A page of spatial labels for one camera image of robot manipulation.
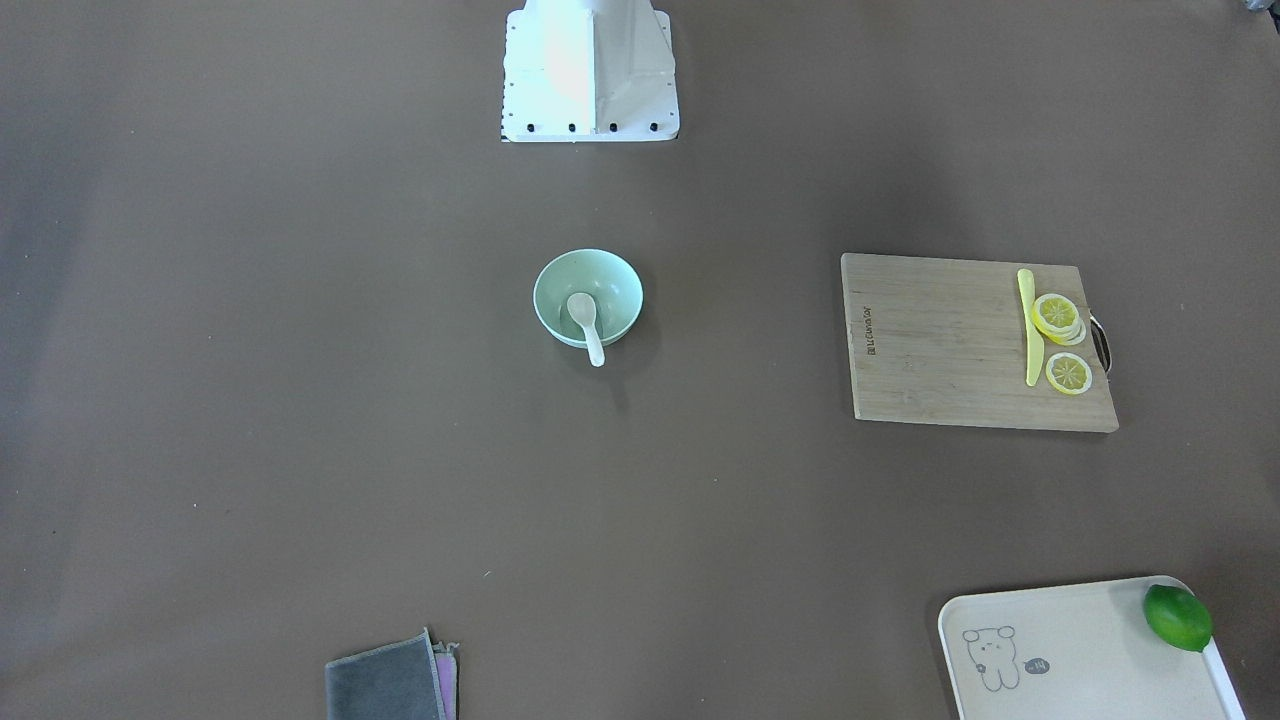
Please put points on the light green bowl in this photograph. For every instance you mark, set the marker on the light green bowl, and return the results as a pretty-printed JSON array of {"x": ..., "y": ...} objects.
[{"x": 609, "y": 279}]

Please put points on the bamboo cutting board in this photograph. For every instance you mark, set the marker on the bamboo cutting board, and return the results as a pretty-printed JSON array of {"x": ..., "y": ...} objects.
[{"x": 943, "y": 342}]

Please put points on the grey folded cloth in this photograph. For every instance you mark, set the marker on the grey folded cloth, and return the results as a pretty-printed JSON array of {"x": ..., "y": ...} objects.
[{"x": 413, "y": 679}]

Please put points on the yellow plastic knife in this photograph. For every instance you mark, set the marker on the yellow plastic knife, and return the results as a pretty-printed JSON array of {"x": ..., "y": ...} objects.
[{"x": 1033, "y": 338}]

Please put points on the stacked lemon slice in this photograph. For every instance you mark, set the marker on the stacked lemon slice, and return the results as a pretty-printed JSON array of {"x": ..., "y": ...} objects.
[{"x": 1058, "y": 319}]

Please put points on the cream rabbit tray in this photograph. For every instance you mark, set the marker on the cream rabbit tray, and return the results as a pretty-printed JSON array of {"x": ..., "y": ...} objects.
[{"x": 1078, "y": 651}]

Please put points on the green lime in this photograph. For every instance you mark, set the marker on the green lime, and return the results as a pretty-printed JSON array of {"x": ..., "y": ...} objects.
[{"x": 1178, "y": 618}]

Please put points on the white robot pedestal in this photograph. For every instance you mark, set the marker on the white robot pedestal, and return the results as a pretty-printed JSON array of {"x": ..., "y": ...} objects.
[{"x": 589, "y": 71}]

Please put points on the lemon slice near handle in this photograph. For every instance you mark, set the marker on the lemon slice near handle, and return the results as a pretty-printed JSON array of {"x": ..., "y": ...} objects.
[{"x": 1069, "y": 374}]

